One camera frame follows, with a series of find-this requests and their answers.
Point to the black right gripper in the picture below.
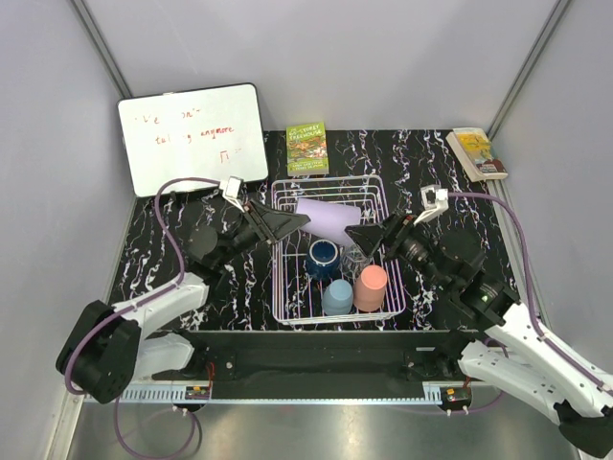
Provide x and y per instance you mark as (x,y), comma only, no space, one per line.
(366,237)

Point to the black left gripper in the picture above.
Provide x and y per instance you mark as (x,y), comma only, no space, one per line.
(275,224)

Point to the lavender plastic cup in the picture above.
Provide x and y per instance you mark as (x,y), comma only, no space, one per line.
(328,220)

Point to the dark blue ceramic mug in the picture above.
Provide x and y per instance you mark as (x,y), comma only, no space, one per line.
(322,259)

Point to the pink plastic cup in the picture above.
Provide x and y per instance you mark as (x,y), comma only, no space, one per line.
(369,288)

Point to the light blue plastic cup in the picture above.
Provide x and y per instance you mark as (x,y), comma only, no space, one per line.
(338,298)

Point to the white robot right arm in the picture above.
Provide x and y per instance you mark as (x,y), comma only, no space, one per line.
(551,377)

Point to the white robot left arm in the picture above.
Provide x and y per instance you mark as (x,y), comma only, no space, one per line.
(110,346)

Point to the black marble pattern mat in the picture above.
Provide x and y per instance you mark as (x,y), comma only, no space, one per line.
(405,160)

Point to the clear glass cup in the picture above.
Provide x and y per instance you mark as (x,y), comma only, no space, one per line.
(353,261)

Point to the green treehouse book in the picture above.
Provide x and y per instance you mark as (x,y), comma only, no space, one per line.
(307,150)

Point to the yellow paperback book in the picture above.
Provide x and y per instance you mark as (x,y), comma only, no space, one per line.
(475,152)

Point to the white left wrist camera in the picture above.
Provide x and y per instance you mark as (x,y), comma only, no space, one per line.
(231,190)

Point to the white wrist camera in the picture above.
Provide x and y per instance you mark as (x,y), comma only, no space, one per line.
(231,190)
(435,202)

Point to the white wire dish rack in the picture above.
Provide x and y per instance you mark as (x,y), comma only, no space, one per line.
(297,292)

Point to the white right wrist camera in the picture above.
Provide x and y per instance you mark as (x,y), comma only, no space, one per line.
(435,202)

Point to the white whiteboard with black frame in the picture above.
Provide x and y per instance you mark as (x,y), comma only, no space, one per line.
(213,133)

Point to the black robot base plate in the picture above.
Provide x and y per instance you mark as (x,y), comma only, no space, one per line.
(363,365)

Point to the white slotted cable duct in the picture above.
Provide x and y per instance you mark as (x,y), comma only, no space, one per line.
(166,393)

